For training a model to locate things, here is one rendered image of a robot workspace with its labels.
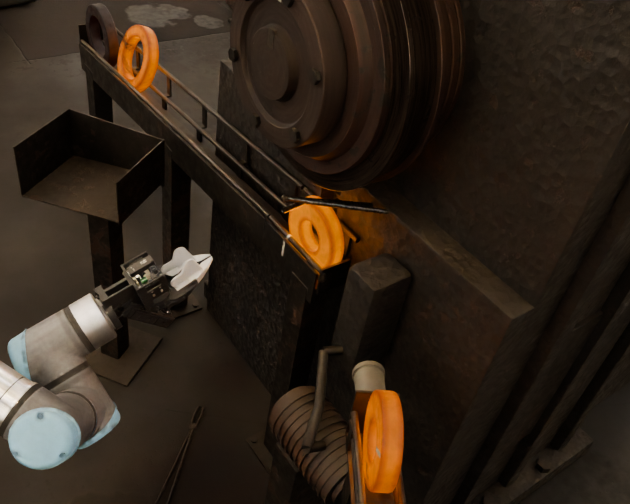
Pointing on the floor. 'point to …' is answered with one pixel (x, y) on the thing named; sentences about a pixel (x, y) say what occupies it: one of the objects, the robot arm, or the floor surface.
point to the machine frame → (486, 249)
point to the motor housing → (287, 415)
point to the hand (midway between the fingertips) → (206, 262)
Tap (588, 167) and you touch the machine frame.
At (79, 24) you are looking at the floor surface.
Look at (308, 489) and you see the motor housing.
